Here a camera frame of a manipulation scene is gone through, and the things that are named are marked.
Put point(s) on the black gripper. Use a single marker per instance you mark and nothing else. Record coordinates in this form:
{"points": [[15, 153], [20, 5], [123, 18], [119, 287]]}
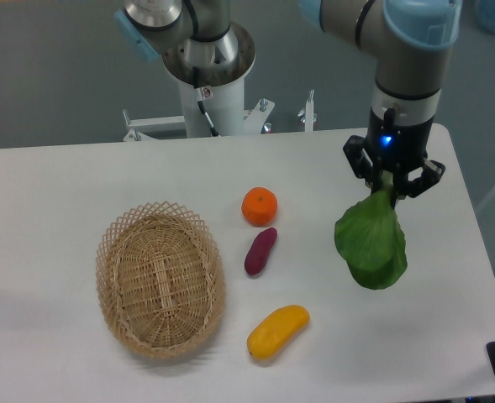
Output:
{"points": [[399, 147]]}

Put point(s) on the green bok choy vegetable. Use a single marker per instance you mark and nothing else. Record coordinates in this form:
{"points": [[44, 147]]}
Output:
{"points": [[371, 241]]}

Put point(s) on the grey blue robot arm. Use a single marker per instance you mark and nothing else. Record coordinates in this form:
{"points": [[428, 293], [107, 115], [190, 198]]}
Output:
{"points": [[411, 42]]}

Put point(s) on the orange tangerine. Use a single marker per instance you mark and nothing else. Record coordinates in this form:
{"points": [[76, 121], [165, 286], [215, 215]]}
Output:
{"points": [[259, 206]]}

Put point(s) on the purple sweet potato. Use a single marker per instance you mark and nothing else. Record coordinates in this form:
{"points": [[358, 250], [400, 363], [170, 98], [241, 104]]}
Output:
{"points": [[259, 252]]}

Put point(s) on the yellow mango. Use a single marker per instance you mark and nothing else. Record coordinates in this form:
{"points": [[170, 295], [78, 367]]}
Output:
{"points": [[276, 330]]}

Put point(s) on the woven wicker basket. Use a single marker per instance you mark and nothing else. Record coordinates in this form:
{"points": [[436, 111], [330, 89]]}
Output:
{"points": [[160, 280]]}

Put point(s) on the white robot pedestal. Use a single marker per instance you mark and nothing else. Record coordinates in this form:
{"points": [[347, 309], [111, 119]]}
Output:
{"points": [[211, 80]]}

